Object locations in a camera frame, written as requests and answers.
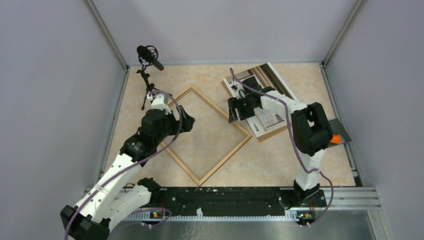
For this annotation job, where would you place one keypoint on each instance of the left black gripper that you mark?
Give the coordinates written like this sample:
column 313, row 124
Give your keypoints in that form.
column 187, row 121

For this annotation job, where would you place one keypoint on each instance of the wooden picture frame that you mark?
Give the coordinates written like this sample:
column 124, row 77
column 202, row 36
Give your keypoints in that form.
column 200, row 158

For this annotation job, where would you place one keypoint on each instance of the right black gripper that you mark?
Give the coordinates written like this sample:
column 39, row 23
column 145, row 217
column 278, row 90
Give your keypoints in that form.
column 232, row 103

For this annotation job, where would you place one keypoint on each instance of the orange small object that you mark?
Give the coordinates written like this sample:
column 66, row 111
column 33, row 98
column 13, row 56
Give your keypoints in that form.
column 337, row 139

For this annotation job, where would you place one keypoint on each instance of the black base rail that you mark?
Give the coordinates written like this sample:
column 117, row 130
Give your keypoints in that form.
column 234, row 201

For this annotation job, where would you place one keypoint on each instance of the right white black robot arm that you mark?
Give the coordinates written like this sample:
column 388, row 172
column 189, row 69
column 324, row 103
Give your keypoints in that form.
column 307, row 124

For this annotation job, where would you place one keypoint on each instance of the dark grey mat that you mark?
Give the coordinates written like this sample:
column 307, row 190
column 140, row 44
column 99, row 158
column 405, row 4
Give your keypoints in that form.
column 338, row 129

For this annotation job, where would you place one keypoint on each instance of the printed photo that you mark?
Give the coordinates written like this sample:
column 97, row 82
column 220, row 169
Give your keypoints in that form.
column 273, row 98

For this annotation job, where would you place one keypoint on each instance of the brown cardboard backing board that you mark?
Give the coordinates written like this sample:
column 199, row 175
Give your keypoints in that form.
column 264, row 124

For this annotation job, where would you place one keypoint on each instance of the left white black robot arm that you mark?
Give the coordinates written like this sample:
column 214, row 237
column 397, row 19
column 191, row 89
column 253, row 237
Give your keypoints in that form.
column 98, row 212

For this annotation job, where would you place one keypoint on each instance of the aluminium front rail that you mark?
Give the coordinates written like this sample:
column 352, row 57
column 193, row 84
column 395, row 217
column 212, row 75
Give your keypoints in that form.
column 338, row 198

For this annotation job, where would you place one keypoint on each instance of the black microphone on tripod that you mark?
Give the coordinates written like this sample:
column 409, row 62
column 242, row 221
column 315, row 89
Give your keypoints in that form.
column 148, row 56

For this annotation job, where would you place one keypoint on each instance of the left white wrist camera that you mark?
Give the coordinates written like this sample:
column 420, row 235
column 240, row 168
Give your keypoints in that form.
column 159, row 101

